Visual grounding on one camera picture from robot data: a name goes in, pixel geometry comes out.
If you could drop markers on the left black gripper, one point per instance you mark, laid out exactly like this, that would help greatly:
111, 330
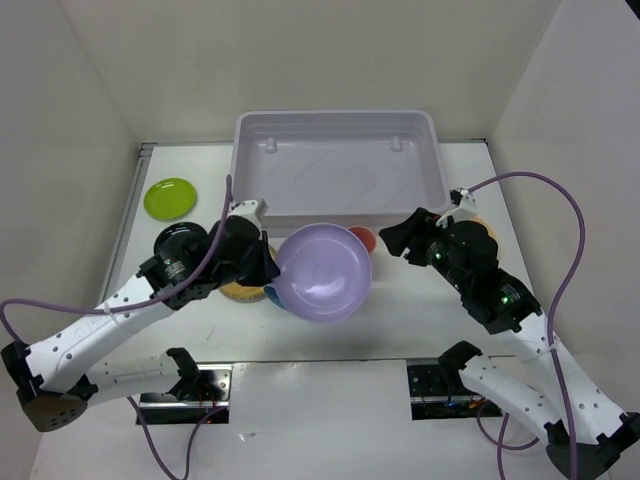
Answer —
267, 270

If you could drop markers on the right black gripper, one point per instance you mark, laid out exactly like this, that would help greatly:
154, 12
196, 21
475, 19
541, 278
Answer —
407, 233

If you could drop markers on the blue plastic cup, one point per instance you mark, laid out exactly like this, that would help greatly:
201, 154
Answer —
272, 295

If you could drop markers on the woven bamboo plate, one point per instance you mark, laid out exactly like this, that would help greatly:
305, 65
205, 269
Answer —
242, 294

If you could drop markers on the purple plastic plate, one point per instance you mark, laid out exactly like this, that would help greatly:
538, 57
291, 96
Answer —
325, 273

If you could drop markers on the cream yellow plastic plate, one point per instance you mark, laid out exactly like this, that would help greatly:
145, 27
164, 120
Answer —
489, 229

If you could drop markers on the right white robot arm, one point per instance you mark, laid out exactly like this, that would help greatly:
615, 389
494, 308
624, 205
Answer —
584, 433

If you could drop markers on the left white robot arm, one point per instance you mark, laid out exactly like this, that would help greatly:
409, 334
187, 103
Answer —
60, 377

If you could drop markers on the lavender plastic bin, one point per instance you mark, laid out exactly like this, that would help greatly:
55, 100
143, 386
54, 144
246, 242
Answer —
370, 168

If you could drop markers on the salmon pink plastic cup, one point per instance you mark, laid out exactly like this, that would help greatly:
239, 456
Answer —
366, 237

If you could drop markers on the black glossy plate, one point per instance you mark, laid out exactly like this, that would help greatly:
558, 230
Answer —
172, 240

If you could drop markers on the lime green plate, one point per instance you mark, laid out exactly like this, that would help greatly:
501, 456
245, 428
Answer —
170, 199

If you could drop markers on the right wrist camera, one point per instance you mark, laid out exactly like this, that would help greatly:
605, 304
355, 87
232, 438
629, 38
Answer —
464, 204

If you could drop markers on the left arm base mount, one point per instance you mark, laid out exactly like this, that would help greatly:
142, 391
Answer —
212, 393

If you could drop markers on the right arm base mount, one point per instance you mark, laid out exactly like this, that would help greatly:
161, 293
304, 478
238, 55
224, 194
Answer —
434, 396

